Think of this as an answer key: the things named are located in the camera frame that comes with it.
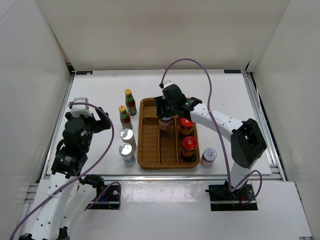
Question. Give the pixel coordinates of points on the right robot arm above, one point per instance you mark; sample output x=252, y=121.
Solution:
x=245, y=136

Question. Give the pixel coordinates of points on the green sauce bottle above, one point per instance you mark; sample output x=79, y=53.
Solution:
x=124, y=118
x=130, y=102

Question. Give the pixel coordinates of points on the silver-capped seasoning shaker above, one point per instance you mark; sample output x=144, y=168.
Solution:
x=127, y=136
x=127, y=154

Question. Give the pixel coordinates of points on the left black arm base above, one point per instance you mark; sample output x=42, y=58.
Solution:
x=108, y=197

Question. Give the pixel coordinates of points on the right aluminium rail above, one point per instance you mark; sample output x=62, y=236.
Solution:
x=272, y=155

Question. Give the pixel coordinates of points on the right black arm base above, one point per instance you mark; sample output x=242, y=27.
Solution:
x=223, y=200

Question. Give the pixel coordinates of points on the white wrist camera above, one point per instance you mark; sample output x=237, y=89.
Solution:
x=165, y=84
x=79, y=110

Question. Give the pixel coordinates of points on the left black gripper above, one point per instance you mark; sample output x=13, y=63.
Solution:
x=105, y=124

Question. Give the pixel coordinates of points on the brown wicker divided basket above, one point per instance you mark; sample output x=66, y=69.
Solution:
x=159, y=149

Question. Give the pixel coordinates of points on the aluminium rail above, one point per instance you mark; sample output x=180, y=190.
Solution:
x=160, y=178
x=272, y=155
x=51, y=148

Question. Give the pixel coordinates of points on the left aluminium rail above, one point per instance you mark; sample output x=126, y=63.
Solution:
x=51, y=148

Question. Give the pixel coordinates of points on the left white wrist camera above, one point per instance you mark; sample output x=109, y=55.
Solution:
x=79, y=110

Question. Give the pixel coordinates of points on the red-lid sauce jar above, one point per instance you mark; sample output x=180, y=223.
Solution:
x=186, y=128
x=188, y=148

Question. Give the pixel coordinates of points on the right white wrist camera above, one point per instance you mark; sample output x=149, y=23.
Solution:
x=165, y=84

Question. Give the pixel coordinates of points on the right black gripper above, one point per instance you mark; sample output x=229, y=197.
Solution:
x=160, y=103

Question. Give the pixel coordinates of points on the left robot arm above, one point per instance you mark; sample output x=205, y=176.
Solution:
x=70, y=189

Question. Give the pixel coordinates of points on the white-lid sauce jar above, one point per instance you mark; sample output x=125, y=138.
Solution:
x=209, y=155
x=164, y=123

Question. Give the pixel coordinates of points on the front aluminium rail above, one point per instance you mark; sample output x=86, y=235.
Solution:
x=160, y=178

